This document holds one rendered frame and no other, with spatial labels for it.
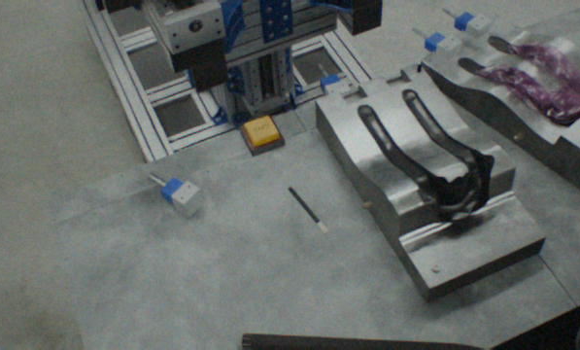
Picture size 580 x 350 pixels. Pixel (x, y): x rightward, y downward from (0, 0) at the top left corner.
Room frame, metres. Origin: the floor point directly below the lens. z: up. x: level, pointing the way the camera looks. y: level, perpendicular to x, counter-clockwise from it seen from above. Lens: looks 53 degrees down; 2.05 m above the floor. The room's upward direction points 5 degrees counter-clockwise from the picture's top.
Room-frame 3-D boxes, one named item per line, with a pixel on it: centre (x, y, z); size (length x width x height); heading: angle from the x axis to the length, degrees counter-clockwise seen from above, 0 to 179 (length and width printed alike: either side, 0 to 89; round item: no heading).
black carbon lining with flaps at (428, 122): (0.92, -0.28, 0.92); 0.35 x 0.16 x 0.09; 20
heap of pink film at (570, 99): (1.11, -0.57, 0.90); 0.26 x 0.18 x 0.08; 37
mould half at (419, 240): (0.90, -0.27, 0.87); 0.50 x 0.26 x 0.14; 20
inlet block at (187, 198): (0.92, 0.26, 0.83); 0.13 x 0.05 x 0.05; 49
